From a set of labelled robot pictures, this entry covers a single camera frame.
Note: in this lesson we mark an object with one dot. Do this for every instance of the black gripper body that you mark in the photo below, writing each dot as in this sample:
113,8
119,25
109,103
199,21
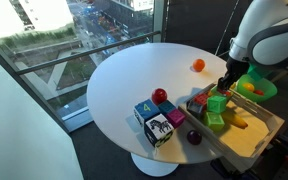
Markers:
235,69

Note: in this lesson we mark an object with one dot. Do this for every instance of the orange and green picture cube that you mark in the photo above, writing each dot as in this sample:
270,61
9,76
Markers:
215,91

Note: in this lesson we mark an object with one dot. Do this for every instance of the green plastic cube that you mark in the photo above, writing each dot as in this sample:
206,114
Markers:
216,104

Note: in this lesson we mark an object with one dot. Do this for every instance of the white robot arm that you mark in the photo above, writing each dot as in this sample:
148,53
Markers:
262,40

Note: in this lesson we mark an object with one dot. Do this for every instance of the orange plastic cube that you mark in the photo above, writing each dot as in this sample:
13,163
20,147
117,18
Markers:
201,99

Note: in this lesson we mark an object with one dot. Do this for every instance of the grey plastic cube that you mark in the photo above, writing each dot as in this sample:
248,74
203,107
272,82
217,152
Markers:
195,109

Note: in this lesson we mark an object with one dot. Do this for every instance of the light green cube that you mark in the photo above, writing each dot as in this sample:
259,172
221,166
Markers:
213,121

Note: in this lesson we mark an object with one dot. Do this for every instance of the wooden tray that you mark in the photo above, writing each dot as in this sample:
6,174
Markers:
240,146

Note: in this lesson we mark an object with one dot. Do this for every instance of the magenta plastic cube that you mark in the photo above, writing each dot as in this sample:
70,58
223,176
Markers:
175,117

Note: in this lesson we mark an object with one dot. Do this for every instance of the teal plastic cube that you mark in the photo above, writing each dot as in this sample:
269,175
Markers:
166,107

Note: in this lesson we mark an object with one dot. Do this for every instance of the blue soft number cube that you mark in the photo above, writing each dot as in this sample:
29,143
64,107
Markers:
145,110

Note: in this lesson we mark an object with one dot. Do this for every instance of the black white zebra cube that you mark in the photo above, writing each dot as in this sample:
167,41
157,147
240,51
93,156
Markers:
158,130

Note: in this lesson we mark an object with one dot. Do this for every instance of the yellow toy fruit in bowl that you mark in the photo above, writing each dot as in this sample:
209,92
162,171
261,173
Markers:
249,87

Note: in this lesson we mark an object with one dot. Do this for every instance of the red toy fruit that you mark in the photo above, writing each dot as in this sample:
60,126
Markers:
259,92

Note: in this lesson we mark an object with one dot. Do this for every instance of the orange toy ball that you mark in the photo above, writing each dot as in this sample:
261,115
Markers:
198,65

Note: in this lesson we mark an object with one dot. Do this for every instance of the green plastic bowl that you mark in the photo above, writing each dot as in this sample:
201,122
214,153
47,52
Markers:
263,84

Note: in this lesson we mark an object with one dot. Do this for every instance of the yellow banana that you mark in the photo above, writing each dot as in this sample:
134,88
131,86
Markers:
234,119

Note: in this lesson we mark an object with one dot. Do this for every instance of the dark purple plum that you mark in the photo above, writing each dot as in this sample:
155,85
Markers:
194,137

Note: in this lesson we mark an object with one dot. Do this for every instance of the red toy apple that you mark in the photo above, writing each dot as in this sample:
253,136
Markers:
158,96

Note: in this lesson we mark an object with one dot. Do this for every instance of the white round table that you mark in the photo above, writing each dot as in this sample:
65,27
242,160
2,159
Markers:
128,77

